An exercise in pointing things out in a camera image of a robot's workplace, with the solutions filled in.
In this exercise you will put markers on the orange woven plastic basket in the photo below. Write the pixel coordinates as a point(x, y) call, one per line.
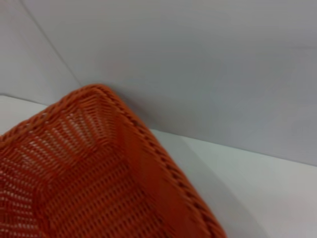
point(86, 186)

